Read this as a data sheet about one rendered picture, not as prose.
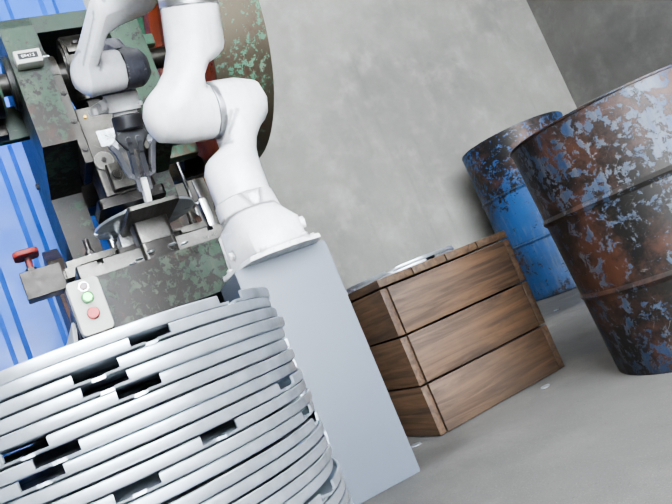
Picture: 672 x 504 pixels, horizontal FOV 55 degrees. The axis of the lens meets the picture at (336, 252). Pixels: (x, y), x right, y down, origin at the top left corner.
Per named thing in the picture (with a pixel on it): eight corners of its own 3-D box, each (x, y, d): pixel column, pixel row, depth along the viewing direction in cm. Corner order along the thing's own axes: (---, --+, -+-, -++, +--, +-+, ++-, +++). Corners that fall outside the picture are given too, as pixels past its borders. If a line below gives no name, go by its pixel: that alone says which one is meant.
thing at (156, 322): (331, 276, 56) (328, 268, 56) (52, 352, 31) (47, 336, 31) (116, 375, 69) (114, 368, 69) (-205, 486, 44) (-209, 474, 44)
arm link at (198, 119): (228, 0, 120) (134, 6, 110) (249, 134, 128) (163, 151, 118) (202, 8, 129) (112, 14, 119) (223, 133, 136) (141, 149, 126)
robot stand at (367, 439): (421, 471, 114) (324, 239, 119) (332, 519, 108) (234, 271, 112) (383, 463, 131) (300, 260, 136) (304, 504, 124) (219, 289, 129)
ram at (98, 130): (157, 178, 189) (122, 88, 192) (106, 191, 183) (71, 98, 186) (150, 197, 205) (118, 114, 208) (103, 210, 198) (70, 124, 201)
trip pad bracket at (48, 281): (85, 330, 159) (58, 257, 161) (44, 344, 155) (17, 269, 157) (84, 333, 164) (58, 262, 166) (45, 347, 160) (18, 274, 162)
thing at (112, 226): (97, 219, 166) (95, 216, 166) (93, 248, 192) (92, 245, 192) (202, 189, 178) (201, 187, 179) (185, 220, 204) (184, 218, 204)
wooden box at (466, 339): (565, 366, 150) (504, 229, 154) (441, 436, 133) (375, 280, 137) (468, 380, 186) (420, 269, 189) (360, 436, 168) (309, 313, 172)
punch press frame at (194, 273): (307, 391, 177) (135, -36, 191) (155, 460, 158) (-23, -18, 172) (238, 403, 248) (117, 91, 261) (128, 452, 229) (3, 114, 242)
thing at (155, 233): (196, 237, 171) (178, 191, 173) (144, 253, 165) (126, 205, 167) (181, 260, 194) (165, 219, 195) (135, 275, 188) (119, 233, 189)
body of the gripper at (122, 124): (112, 116, 161) (122, 153, 164) (145, 110, 165) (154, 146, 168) (105, 117, 168) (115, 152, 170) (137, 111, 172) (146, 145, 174)
